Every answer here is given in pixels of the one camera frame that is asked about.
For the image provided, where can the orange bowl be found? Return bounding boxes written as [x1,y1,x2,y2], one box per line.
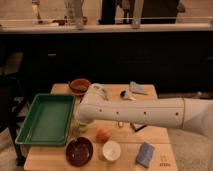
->
[68,78,91,96]

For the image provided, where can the blue sponge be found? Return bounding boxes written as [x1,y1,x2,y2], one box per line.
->
[136,142,155,168]

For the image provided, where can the dark purple bowl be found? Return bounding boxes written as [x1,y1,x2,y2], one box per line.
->
[65,137,93,167]

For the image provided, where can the green plastic tray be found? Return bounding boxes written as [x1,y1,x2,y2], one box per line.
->
[15,94,76,146]

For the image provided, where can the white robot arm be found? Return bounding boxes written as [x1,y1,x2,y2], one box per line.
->
[75,83,213,139]

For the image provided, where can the small green cup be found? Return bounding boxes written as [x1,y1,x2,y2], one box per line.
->
[76,123,88,133]

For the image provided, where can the green item in orange bowl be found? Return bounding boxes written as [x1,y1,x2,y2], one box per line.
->
[68,82,87,92]

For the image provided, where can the white cup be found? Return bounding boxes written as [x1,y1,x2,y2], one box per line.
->
[102,141,121,162]

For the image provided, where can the orange peach fruit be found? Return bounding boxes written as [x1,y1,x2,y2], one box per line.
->
[96,129,111,143]

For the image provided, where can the grey folded cloth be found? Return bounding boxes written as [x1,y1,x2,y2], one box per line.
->
[130,81,146,95]

